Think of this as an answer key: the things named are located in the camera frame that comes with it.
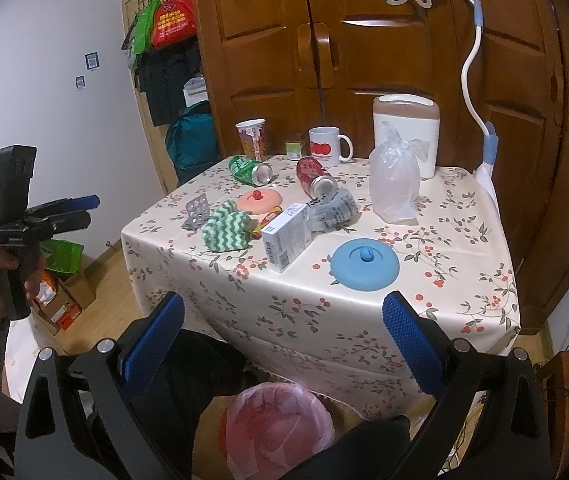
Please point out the instant noodle paper cup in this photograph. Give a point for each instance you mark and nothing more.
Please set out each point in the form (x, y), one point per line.
(253, 140)

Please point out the blue silicone cup lid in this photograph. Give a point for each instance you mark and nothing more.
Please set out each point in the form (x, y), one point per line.
(365, 265)

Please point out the crushed red cola can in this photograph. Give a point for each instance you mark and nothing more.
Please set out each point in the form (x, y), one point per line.
(315, 179)

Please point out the red shopping bag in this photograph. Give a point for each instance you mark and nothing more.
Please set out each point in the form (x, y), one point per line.
(174, 22)

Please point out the green bag on floor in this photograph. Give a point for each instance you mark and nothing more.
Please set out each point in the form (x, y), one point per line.
(62, 256)

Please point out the crumpled grey printed wrapper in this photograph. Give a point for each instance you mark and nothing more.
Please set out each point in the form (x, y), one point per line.
(332, 211)

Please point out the white cardboard medicine box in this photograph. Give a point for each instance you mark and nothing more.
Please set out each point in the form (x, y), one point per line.
(287, 236)

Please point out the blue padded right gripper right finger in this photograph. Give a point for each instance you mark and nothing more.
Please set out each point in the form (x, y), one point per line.
(420, 340)

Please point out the green white zigzag cloth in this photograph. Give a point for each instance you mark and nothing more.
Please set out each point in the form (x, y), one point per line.
(228, 228)

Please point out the small green white box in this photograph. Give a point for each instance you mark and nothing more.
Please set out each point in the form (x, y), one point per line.
(296, 148)

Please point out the pink silicone cup lid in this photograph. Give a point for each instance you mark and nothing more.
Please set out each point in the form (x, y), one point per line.
(259, 201)

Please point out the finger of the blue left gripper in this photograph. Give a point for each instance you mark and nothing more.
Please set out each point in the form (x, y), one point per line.
(64, 206)

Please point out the small orange candy wrapper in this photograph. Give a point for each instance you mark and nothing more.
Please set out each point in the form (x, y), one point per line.
(257, 231)

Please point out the silver pill blister pack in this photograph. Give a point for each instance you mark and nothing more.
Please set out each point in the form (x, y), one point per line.
(198, 212)

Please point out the wooden wardrobe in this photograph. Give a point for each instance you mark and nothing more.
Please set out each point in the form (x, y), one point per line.
(305, 63)

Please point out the cardboard box on floor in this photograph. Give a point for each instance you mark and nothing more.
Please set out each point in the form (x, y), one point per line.
(61, 299)

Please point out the crushed green soda can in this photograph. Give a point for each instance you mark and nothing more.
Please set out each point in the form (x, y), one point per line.
(250, 171)

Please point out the green shopping bag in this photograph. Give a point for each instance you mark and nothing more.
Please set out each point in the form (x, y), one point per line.
(143, 27)

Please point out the dark hanging clothes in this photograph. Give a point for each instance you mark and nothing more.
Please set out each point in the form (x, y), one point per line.
(161, 75)

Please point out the teal backpack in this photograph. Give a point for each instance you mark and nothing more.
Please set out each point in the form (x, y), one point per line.
(191, 142)

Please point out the pink lined trash bin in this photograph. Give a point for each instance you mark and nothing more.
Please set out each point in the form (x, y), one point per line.
(269, 429)

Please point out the white gooseneck phone holder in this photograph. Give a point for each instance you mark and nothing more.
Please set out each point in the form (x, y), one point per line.
(484, 172)

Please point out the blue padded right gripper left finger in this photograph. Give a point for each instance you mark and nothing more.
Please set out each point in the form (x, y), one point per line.
(146, 342)

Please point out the white mug red logo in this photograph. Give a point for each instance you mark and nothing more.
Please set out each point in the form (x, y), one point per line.
(330, 146)

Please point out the white brown tissue container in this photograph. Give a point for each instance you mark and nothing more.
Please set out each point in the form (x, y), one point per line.
(416, 119)

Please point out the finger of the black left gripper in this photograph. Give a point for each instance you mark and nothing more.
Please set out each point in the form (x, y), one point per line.
(69, 221)

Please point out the clear plastic bag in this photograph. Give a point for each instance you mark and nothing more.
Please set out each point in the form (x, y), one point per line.
(394, 176)

